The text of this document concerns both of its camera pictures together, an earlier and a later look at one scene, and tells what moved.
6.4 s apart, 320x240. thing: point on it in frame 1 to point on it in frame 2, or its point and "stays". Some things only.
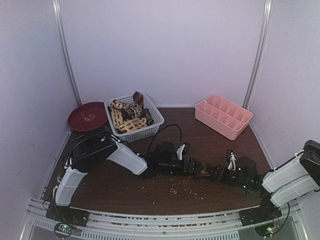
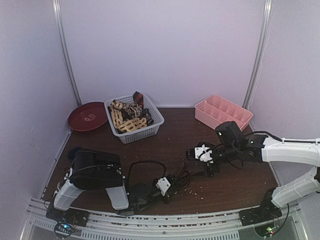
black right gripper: (222, 175) to (193, 153)
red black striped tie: (138, 98) stays
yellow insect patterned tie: (127, 125) stays
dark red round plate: (87, 115) stays
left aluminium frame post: (58, 11) stays
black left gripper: (190, 166) to (168, 194)
